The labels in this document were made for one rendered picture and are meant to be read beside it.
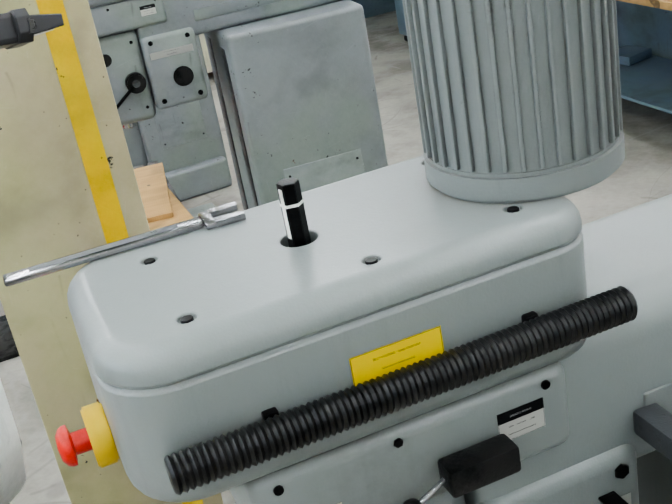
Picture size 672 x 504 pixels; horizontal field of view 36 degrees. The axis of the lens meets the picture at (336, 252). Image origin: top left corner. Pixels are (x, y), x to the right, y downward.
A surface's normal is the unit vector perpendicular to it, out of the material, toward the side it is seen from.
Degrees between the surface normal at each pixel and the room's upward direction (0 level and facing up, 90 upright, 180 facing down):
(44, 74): 90
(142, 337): 0
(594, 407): 90
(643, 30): 90
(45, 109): 90
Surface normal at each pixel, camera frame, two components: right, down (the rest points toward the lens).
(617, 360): 0.38, 0.33
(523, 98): -0.05, 0.43
